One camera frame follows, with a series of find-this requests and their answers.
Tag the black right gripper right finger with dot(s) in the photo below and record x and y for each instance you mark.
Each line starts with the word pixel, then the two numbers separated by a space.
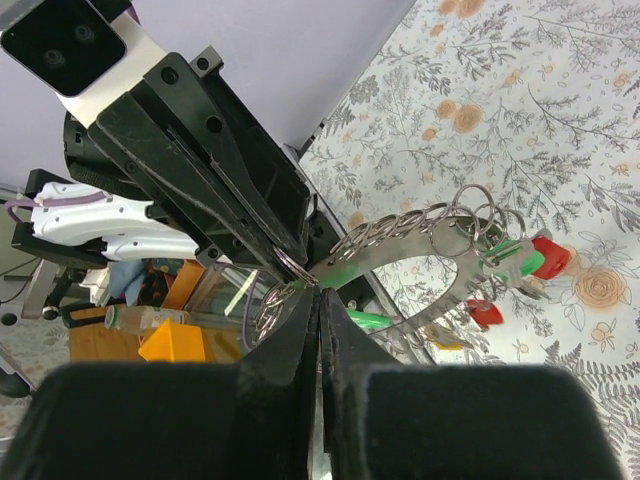
pixel 388 420

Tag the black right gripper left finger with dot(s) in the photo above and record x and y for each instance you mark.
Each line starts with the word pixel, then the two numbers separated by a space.
pixel 251 419

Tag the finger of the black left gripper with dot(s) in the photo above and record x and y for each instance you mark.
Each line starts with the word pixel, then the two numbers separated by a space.
pixel 207 191
pixel 220 165

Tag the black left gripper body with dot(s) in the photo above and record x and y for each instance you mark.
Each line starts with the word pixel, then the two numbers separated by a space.
pixel 235 150

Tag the green key tag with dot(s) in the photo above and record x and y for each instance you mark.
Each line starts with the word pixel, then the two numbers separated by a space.
pixel 354 297

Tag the large keyring with many rings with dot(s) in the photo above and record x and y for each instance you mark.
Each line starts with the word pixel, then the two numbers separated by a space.
pixel 446 265

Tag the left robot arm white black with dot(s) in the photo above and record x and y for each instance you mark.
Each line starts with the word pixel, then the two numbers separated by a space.
pixel 101 215

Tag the orange plastic bin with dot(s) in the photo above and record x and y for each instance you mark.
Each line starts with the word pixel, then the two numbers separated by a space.
pixel 175 343

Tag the plastic bottle green cap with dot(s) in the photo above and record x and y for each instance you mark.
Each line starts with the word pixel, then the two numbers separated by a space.
pixel 138 320

